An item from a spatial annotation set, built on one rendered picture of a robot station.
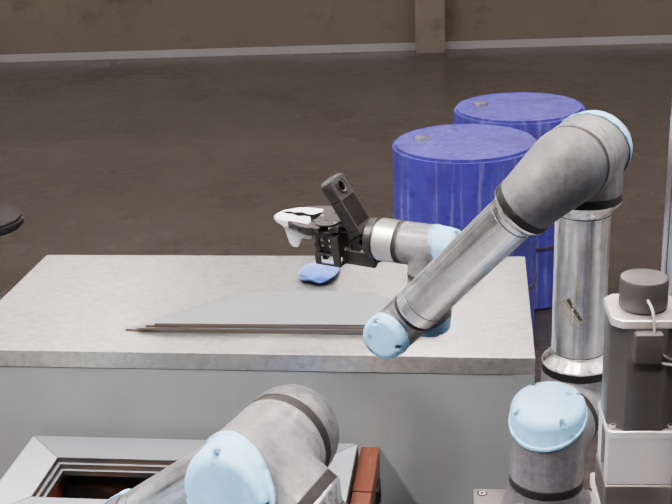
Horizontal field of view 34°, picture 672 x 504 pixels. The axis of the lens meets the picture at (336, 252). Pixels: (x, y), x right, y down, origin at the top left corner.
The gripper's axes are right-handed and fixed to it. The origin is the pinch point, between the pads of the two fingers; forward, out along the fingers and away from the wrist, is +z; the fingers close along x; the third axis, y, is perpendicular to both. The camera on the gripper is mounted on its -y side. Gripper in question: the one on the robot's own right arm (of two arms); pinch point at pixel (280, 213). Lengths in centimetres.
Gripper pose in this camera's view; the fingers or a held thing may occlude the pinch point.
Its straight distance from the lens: 202.1
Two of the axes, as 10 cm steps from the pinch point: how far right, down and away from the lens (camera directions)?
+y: 1.1, 8.8, 4.6
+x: 4.9, -4.5, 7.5
